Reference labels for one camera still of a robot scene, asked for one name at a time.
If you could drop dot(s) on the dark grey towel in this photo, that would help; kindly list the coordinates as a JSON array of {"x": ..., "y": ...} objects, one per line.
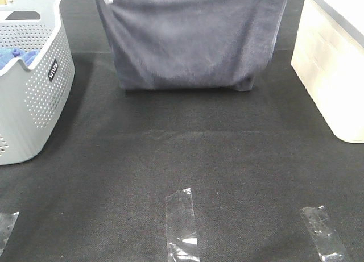
[{"x": 190, "y": 44}]

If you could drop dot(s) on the blue towel in basket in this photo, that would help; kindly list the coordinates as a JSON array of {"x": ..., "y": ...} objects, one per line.
[{"x": 7, "y": 54}]

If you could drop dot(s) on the black felt table mat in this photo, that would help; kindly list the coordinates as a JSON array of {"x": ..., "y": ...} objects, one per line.
[{"x": 252, "y": 160}]

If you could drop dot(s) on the centre clear tape strip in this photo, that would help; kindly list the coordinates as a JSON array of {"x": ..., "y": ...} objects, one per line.
[{"x": 181, "y": 233}]

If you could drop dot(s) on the clear tape strip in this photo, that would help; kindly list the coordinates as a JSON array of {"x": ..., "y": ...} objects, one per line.
[
  {"x": 181, "y": 233},
  {"x": 7, "y": 222},
  {"x": 329, "y": 245}
]

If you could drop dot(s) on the grey perforated laundry basket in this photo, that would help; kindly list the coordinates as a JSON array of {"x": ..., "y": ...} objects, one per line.
[{"x": 33, "y": 95}]

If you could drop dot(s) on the cream plastic storage bin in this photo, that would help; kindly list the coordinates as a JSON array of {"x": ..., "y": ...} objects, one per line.
[{"x": 328, "y": 59}]

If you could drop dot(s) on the right clear tape strip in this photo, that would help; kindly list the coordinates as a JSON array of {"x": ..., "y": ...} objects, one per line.
[{"x": 329, "y": 245}]

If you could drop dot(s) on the left clear tape strip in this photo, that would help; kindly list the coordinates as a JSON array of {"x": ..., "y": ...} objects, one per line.
[{"x": 7, "y": 222}]

